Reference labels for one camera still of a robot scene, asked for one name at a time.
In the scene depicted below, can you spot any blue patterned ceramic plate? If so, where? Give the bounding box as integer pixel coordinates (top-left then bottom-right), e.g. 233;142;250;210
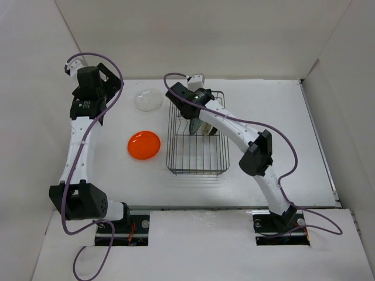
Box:
189;118;202;135

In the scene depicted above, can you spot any purple cable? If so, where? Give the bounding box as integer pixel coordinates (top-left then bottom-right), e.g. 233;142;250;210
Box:
163;73;343;237
60;52;125;280

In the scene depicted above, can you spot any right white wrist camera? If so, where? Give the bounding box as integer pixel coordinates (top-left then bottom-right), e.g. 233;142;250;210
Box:
187;74;205;92

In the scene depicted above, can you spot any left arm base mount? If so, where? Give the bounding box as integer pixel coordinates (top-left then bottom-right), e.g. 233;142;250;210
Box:
94;210;150;246

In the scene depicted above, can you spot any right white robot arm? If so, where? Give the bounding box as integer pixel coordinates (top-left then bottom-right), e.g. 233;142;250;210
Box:
166;83;292;231

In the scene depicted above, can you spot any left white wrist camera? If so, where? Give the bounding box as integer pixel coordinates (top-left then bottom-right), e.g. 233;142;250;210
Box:
64;57;87;78

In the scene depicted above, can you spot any clear glass plate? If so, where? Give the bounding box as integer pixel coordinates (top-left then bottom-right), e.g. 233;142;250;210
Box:
134;88;163;112

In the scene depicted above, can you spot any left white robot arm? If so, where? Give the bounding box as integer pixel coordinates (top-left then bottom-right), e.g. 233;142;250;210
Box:
49;63;131;232

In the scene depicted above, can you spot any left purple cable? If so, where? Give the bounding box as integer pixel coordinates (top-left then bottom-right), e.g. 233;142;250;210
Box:
60;52;125;280

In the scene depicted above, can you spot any orange plate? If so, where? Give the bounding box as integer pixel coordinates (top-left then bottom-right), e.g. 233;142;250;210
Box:
127;131;161;160

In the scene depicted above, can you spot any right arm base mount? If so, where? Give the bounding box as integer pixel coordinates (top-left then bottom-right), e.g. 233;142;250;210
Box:
253;212;310;246

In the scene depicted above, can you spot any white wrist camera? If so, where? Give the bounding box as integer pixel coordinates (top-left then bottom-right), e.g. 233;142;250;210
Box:
187;74;205;92
64;57;87;78

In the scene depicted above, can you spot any cream and black plate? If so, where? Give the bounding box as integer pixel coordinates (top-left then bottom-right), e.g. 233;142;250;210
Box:
201;122;214;136

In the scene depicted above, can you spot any grey wire dish rack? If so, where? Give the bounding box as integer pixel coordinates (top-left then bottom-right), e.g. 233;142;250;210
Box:
166;103;230;176

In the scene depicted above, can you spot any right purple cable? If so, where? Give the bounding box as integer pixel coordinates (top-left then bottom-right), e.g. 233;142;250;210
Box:
163;73;343;237

